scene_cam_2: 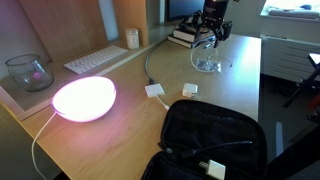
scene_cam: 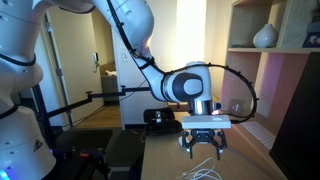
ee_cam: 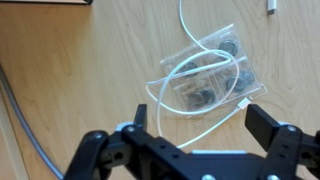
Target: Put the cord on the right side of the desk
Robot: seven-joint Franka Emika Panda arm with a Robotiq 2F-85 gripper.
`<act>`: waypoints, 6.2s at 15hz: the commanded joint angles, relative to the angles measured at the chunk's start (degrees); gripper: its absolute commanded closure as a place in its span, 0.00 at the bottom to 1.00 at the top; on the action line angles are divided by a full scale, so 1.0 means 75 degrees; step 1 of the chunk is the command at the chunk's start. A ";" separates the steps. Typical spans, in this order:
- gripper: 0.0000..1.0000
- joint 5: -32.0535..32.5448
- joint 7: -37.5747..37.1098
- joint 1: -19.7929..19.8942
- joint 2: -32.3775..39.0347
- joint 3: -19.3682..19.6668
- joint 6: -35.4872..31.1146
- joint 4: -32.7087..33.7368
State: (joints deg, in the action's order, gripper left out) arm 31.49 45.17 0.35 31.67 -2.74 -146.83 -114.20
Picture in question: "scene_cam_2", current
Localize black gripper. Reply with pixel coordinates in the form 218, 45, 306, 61
190, 0, 234, 49

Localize white charging cord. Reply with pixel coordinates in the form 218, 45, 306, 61
189, 41, 236, 73

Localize wooden desk shelf unit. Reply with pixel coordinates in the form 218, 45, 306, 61
0, 0, 178, 123

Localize black pen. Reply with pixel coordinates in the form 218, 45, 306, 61
202, 40, 216, 50

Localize thick dark hardcover book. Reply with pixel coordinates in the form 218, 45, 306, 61
172, 27, 217, 44

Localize thin dark hardcover book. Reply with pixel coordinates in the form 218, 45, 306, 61
167, 34, 216, 50

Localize black computer monitor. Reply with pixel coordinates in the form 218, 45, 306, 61
166, 0, 213, 34

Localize white charger cube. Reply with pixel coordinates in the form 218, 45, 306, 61
181, 82, 199, 99

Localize white pillar candle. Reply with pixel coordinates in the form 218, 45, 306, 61
125, 27, 140, 50

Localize white radiator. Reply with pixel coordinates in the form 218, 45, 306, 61
259, 34, 320, 84

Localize white adapter dongle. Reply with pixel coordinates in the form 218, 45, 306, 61
144, 83, 171, 111

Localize black zip pouch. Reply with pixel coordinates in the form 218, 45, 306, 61
140, 99, 269, 180

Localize black folding stand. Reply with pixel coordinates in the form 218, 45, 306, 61
283, 53, 320, 109

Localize white slim keyboard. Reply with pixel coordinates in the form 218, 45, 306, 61
63, 44, 129, 75

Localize grey flat strip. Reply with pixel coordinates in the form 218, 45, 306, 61
275, 121, 285, 157

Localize white pronged plug charger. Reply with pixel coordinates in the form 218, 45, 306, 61
198, 159, 227, 180

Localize glowing dome table lamp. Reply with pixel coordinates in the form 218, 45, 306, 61
52, 75, 118, 123

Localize round glass bowl vase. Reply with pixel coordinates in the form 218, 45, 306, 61
5, 53, 55, 92

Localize grey monitor cable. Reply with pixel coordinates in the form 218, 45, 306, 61
143, 37, 169, 86

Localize white lamp power cable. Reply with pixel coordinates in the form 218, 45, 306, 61
30, 111, 57, 180

